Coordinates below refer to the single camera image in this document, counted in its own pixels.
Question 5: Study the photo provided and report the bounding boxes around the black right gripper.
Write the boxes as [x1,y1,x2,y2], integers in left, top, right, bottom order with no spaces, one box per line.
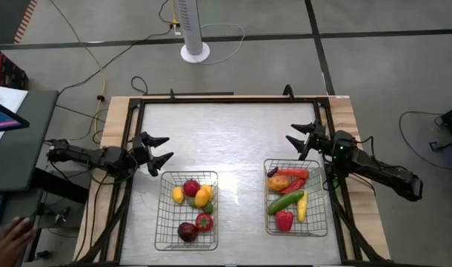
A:
[285,120,328,161]

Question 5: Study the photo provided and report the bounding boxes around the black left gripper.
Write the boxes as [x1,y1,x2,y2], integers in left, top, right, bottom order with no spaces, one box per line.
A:
[131,131,175,178]

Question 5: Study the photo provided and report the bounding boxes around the yellow lemon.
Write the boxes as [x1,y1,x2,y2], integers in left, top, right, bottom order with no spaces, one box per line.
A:
[172,185,185,205]
[200,184,215,201]

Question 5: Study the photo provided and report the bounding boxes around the red round fruit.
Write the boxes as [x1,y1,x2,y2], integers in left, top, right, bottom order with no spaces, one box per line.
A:
[182,179,201,198]

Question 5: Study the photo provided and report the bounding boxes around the red chili pepper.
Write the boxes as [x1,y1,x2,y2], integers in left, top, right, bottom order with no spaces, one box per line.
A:
[279,178,307,196]

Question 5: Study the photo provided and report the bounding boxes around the orange fruit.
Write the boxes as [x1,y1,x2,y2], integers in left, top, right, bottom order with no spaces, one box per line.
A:
[267,174,291,193]

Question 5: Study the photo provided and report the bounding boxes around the orange mango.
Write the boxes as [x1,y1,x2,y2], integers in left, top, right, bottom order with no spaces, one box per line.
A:
[194,188,210,208]

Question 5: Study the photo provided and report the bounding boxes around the green cucumber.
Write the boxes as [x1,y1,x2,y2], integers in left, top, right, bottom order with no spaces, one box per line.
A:
[267,189,305,217]

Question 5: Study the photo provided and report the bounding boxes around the yellow banana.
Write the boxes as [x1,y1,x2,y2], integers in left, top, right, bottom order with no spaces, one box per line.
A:
[296,190,309,223]

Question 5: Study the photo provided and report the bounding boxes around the red tomato green calyx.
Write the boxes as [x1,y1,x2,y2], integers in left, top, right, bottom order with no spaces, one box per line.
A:
[195,212,214,232]

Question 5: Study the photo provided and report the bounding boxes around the dark maroon round fruit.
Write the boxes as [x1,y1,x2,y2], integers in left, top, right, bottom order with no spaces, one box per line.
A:
[177,222,199,243]

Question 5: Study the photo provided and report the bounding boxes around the red bell pepper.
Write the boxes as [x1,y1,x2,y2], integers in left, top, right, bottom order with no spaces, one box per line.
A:
[274,211,294,232]

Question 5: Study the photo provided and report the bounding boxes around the metal wire basket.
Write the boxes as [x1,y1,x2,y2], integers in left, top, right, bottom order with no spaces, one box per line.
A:
[263,158,329,237]
[153,170,219,252]

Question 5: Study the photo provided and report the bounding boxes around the dark grey desk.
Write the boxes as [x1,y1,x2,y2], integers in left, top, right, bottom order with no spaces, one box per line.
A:
[0,79,60,194]

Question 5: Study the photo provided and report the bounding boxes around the white tower fan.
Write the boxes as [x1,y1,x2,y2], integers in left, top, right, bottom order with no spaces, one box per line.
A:
[176,0,211,64]

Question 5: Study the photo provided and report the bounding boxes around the computer monitor blue screen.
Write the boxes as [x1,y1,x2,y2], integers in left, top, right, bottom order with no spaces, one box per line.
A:
[0,98,30,134]

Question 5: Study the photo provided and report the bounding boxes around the white paper sheet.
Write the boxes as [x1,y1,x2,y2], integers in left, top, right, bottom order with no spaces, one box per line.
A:
[0,84,29,153]

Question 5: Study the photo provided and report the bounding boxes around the person's hand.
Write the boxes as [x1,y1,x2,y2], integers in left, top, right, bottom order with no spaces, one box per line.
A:
[0,217,38,267]

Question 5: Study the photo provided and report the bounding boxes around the red crate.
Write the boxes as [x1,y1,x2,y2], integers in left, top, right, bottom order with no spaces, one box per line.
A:
[0,51,30,91]

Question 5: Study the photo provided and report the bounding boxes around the black mat orange edge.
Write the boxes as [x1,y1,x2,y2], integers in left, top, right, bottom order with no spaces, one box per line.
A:
[0,0,39,45]

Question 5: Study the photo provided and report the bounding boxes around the black cable loop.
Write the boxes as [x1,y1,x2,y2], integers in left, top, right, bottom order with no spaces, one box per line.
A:
[130,76,149,96]

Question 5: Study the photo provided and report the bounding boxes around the black metal table frame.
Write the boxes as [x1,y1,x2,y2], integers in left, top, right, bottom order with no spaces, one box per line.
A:
[76,84,390,267]

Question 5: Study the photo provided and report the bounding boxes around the yellow floor cable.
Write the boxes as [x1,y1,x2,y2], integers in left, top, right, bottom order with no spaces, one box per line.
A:
[47,0,107,144]

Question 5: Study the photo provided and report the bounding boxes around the thin black floor cable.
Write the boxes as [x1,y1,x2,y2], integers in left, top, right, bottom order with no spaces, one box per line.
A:
[398,110,446,171]

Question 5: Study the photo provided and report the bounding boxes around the long black floor cable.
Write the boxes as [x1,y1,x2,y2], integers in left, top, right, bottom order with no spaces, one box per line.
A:
[57,0,175,97]

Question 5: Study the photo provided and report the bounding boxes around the white fan cable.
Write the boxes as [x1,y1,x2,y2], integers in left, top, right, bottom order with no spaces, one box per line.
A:
[199,23,246,66]

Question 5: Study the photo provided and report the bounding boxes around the black floor bracket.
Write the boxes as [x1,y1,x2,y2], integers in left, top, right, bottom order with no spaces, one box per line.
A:
[428,140,452,152]

